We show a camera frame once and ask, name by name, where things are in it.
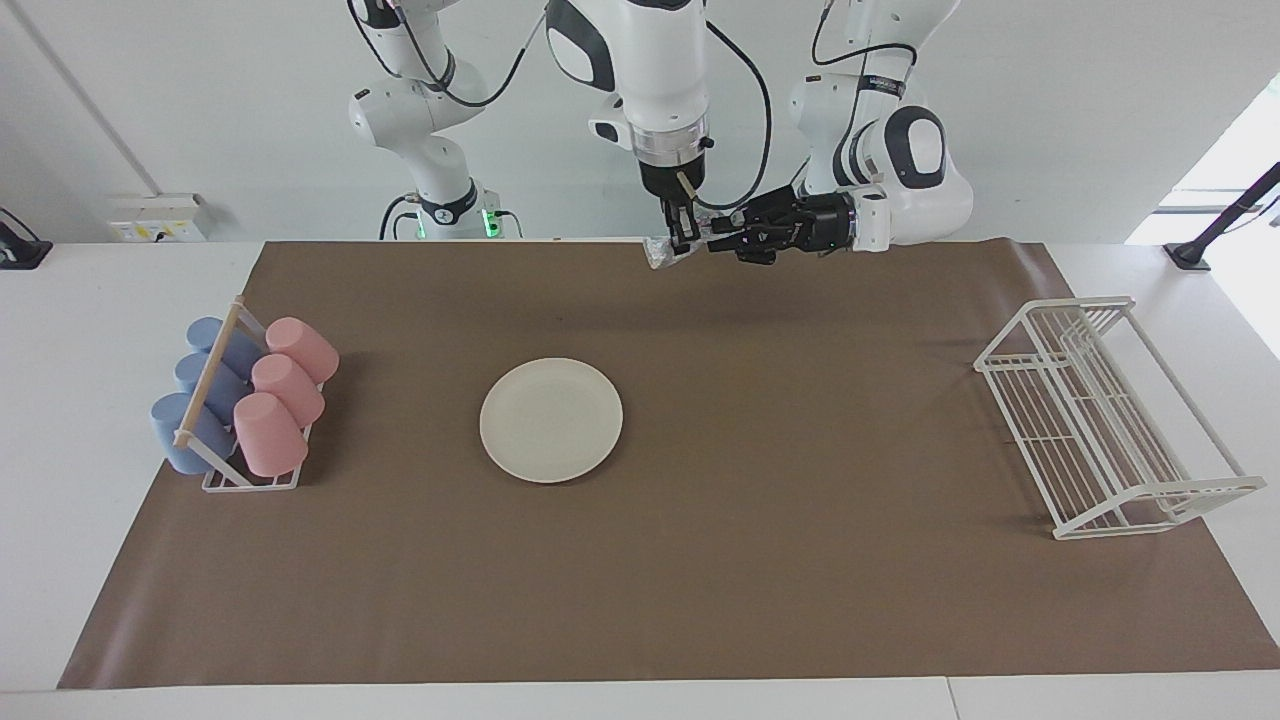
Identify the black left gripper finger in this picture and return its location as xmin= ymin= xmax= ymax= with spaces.
xmin=738 ymin=186 xmax=801 ymax=226
xmin=705 ymin=225 xmax=799 ymax=265

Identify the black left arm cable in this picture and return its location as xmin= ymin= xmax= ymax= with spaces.
xmin=810 ymin=0 xmax=921 ymax=71

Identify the white wire dish rack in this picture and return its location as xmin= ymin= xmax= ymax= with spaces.
xmin=974 ymin=295 xmax=1268 ymax=541

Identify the black table clamp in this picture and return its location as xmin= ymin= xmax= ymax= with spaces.
xmin=0 ymin=207 xmax=53 ymax=271

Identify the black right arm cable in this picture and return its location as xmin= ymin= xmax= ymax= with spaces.
xmin=396 ymin=0 xmax=776 ymax=213

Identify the blue plastic cup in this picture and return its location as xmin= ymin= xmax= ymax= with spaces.
xmin=175 ymin=352 xmax=251 ymax=421
xmin=150 ymin=392 xmax=236 ymax=475
xmin=186 ymin=317 xmax=263 ymax=376

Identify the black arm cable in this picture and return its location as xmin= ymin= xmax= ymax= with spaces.
xmin=810 ymin=0 xmax=921 ymax=71
xmin=396 ymin=0 xmax=776 ymax=213

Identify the brown table mat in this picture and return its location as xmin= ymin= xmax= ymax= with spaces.
xmin=57 ymin=240 xmax=1280 ymax=691

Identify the cream round plate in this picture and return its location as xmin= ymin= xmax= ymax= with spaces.
xmin=480 ymin=358 xmax=624 ymax=485

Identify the pink plastic cup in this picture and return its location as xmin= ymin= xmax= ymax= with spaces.
xmin=251 ymin=354 xmax=326 ymax=427
xmin=265 ymin=317 xmax=340 ymax=385
xmin=233 ymin=392 xmax=309 ymax=478

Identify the wooden white cup rack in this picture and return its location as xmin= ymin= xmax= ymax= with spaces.
xmin=173 ymin=295 xmax=326 ymax=493

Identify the white wall socket box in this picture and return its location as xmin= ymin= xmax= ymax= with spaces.
xmin=108 ymin=194 xmax=213 ymax=243

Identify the black base cable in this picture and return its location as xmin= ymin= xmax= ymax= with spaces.
xmin=378 ymin=193 xmax=426 ymax=241

